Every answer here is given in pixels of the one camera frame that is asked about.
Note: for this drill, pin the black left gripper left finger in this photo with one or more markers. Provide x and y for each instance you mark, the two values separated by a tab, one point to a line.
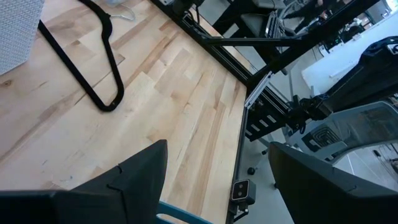
124	193

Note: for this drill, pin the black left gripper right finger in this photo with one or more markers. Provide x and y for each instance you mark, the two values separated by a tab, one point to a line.
326	193

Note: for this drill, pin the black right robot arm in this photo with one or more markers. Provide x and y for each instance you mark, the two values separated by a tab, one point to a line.
185	4

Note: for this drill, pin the teal plastic bin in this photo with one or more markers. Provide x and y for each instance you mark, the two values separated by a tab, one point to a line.
180	214

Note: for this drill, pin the grey office chair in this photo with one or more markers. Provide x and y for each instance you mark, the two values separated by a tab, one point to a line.
348	130

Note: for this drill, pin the black chair back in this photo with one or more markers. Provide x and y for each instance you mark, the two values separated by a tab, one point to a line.
370	74

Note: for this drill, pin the white desk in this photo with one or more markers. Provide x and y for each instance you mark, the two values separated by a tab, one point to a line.
335	62

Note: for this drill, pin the black clothes hanger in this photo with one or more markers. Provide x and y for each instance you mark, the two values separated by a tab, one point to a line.
109	59

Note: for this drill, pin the white woven laundry basket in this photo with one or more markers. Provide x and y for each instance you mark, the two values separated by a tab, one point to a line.
17	34

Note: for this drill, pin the black table-level camera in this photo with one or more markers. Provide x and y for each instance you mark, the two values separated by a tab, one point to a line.
242	190

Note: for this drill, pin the black aluminium table frame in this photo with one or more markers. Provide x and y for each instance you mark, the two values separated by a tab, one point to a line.
236	71

